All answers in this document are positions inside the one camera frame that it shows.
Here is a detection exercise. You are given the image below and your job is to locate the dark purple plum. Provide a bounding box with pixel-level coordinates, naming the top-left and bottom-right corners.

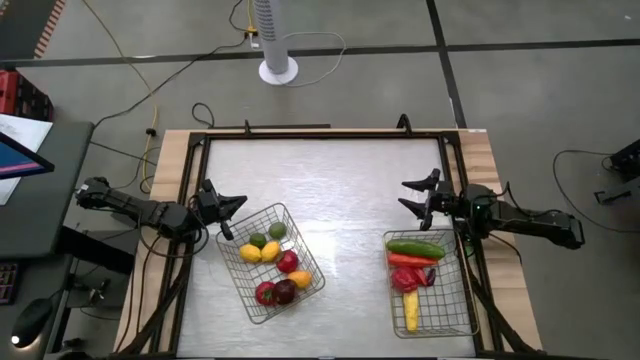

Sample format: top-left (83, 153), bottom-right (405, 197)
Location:
top-left (273, 278), bottom-right (298, 306)

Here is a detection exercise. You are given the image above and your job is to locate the green cucumber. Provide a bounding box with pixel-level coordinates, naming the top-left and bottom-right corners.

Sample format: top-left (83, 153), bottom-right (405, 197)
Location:
top-left (385, 238), bottom-right (447, 261)

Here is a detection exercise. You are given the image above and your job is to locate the black cable loop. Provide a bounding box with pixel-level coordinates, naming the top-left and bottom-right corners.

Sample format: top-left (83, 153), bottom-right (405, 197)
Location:
top-left (191, 102), bottom-right (216, 129)

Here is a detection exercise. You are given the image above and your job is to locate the black computer mouse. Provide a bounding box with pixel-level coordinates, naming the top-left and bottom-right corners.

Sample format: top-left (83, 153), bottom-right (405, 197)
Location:
top-left (10, 297), bottom-right (54, 349)

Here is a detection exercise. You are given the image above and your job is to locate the red tomato toy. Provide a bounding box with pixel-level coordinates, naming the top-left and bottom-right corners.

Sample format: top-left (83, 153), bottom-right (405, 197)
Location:
top-left (254, 280), bottom-right (278, 307)

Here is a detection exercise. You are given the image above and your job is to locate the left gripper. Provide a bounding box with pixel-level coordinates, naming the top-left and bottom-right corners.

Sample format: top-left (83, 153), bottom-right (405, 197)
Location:
top-left (193, 178), bottom-right (249, 242)

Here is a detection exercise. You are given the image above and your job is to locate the orange fruit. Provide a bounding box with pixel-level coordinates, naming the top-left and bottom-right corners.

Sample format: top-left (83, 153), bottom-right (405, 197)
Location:
top-left (287, 270), bottom-right (314, 290)

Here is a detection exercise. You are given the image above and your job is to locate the black keyboard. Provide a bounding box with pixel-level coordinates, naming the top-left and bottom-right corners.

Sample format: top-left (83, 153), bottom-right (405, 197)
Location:
top-left (0, 262), bottom-right (21, 306)

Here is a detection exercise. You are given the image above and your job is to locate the white paper sheet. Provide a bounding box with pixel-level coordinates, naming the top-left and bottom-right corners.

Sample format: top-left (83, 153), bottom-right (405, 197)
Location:
top-left (0, 113), bottom-right (54, 206)

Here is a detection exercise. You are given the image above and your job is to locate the black table frame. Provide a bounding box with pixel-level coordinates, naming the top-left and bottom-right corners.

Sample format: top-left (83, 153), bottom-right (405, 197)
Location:
top-left (113, 127), bottom-right (549, 360)

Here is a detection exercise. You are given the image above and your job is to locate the yellow corn cob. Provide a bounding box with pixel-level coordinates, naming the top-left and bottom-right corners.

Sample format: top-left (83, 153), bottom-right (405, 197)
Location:
top-left (402, 289), bottom-right (420, 334)

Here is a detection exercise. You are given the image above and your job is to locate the red black storage crate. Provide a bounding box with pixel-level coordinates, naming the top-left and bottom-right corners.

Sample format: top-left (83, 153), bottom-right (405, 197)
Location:
top-left (0, 69), bottom-right (55, 122)

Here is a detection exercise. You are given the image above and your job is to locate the red apple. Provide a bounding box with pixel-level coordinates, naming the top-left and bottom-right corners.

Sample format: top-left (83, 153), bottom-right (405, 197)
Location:
top-left (276, 249), bottom-right (300, 274)

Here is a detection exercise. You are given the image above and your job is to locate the red bell pepper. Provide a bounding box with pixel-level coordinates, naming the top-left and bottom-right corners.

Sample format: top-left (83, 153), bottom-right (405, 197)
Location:
top-left (390, 266), bottom-right (420, 294)

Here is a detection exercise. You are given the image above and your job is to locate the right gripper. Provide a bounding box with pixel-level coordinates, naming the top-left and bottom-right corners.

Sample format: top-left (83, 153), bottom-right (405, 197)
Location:
top-left (398, 168), bottom-right (464, 232)

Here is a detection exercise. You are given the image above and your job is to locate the black floor device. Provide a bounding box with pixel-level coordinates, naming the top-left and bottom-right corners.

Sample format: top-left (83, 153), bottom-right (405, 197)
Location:
top-left (593, 138), bottom-right (640, 205)

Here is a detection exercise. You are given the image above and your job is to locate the desk monitor blue screen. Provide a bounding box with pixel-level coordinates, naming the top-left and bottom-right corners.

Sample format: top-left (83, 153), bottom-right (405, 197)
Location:
top-left (0, 130), bottom-right (56, 180)

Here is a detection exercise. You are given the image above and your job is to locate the thin black floor cable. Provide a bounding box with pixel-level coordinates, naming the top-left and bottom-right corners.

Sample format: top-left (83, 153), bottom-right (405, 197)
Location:
top-left (551, 148), bottom-right (640, 235)

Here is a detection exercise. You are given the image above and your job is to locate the long black floor cable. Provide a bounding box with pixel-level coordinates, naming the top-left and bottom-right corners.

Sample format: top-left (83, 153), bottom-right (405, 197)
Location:
top-left (92, 37), bottom-right (251, 131)

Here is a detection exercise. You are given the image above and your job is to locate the dark grey desk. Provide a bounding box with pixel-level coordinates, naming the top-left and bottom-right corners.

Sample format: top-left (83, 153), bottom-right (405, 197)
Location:
top-left (0, 119), bottom-right (96, 259)

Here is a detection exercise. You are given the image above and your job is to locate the white fan cable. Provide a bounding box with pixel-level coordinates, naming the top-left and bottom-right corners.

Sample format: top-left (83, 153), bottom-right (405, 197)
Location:
top-left (284, 31), bottom-right (348, 89)

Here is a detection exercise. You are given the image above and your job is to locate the grey tower fan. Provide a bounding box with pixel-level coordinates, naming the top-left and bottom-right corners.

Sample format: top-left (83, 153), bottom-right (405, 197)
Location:
top-left (251, 0), bottom-right (300, 86)

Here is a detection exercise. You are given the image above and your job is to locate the yellow floor cable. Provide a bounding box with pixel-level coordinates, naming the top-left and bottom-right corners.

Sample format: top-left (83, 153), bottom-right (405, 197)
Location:
top-left (81, 0), bottom-right (160, 194)

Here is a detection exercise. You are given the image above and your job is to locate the yellow lemon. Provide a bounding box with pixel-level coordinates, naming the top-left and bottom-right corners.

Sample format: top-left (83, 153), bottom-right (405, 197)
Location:
top-left (260, 240), bottom-right (282, 264)
top-left (238, 243), bottom-right (263, 265)

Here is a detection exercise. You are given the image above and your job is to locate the dark mat striped edge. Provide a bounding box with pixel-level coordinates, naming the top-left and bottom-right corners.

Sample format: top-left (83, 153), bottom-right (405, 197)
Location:
top-left (0, 0), bottom-right (67, 61)

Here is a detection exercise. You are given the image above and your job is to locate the metal wire basket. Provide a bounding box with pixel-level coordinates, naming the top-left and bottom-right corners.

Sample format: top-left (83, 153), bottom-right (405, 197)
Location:
top-left (214, 201), bottom-right (327, 326)
top-left (382, 227), bottom-right (480, 340)

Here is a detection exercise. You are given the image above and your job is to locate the orange carrot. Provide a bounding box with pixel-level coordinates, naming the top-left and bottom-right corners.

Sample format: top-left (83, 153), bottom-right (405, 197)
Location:
top-left (387, 252), bottom-right (440, 269)

